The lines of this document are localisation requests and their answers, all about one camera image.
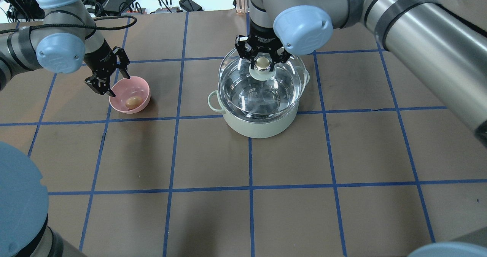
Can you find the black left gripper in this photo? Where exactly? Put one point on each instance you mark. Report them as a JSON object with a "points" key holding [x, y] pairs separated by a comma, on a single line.
{"points": [[99, 61]]}

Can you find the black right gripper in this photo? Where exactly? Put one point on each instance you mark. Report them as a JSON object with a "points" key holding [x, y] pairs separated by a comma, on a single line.
{"points": [[263, 36]]}

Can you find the brown egg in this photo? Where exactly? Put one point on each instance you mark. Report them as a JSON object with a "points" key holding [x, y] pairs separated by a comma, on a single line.
{"points": [[133, 102]]}

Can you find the glass pot lid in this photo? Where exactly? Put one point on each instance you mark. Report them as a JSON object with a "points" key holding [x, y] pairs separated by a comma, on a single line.
{"points": [[260, 96]]}

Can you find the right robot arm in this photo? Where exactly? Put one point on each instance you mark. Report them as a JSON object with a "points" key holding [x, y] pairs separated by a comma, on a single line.
{"points": [[444, 51]]}

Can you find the pale green cooking pot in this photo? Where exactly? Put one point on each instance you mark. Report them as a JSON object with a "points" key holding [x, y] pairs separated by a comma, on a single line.
{"points": [[252, 129]]}

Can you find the pink bowl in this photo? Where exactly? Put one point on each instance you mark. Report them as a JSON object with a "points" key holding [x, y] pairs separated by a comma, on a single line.
{"points": [[125, 88]]}

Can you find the black power adapter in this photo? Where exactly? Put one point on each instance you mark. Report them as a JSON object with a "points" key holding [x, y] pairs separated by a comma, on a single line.
{"points": [[189, 5]]}

